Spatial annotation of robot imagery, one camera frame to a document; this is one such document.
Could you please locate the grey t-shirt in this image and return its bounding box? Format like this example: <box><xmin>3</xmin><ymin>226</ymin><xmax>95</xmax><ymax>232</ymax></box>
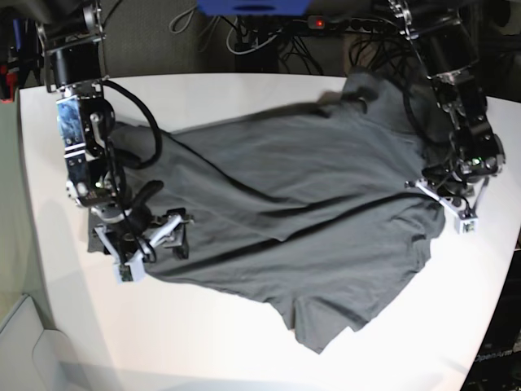
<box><xmin>126</xmin><ymin>70</ymin><xmax>445</xmax><ymax>353</ymax></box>

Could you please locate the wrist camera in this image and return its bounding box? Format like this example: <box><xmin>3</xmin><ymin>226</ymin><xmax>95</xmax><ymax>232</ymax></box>
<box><xmin>112</xmin><ymin>263</ymin><xmax>146</xmax><ymax>283</ymax></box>
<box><xmin>454</xmin><ymin>215</ymin><xmax>479</xmax><ymax>235</ymax></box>

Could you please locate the blue box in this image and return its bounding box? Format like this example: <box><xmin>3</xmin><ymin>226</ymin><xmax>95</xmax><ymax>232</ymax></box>
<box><xmin>197</xmin><ymin>0</ymin><xmax>310</xmax><ymax>16</ymax></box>

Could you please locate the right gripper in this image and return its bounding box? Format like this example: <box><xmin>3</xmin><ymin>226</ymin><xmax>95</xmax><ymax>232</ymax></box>
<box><xmin>93</xmin><ymin>208</ymin><xmax>194</xmax><ymax>265</ymax></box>

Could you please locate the white cable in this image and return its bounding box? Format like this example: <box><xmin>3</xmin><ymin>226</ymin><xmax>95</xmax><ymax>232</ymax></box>
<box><xmin>225</xmin><ymin>24</ymin><xmax>279</xmax><ymax>55</ymax></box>

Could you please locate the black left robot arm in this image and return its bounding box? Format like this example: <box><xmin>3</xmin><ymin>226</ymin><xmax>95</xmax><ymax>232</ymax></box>
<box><xmin>388</xmin><ymin>1</ymin><xmax>506</xmax><ymax>225</ymax></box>

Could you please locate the blue tool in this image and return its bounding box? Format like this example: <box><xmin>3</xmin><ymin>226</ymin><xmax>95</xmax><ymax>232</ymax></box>
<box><xmin>11</xmin><ymin>18</ymin><xmax>33</xmax><ymax>68</ymax></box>

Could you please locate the red clamp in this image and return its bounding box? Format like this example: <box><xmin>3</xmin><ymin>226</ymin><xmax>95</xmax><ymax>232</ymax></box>
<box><xmin>0</xmin><ymin>64</ymin><xmax>18</xmax><ymax>103</ymax></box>

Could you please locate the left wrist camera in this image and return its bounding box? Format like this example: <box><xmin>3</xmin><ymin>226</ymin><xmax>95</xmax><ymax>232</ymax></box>
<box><xmin>454</xmin><ymin>215</ymin><xmax>479</xmax><ymax>235</ymax></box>

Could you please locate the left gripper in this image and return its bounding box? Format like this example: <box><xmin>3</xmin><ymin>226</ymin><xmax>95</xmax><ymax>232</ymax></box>
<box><xmin>405</xmin><ymin>172</ymin><xmax>490</xmax><ymax>220</ymax></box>

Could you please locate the black power strip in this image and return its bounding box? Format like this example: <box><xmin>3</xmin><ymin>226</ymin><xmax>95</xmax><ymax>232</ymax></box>
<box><xmin>307</xmin><ymin>15</ymin><xmax>398</xmax><ymax>34</ymax></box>

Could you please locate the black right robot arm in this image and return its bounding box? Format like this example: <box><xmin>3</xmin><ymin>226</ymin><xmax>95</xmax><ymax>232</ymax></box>
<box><xmin>20</xmin><ymin>1</ymin><xmax>189</xmax><ymax>280</ymax></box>

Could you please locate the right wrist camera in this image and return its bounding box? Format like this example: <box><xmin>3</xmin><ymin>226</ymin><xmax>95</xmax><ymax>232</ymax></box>
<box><xmin>112</xmin><ymin>263</ymin><xmax>146</xmax><ymax>283</ymax></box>

